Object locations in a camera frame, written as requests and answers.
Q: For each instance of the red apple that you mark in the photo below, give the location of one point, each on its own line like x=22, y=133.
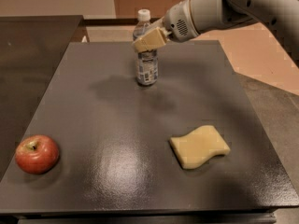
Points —
x=37, y=154

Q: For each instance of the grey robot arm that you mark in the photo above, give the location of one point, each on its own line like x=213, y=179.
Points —
x=280, y=17

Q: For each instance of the yellow sponge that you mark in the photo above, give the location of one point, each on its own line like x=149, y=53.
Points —
x=199, y=146

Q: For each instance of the clear plastic water bottle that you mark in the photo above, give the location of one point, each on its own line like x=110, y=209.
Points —
x=147, y=62

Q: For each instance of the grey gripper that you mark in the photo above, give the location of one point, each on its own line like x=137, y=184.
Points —
x=177, y=21

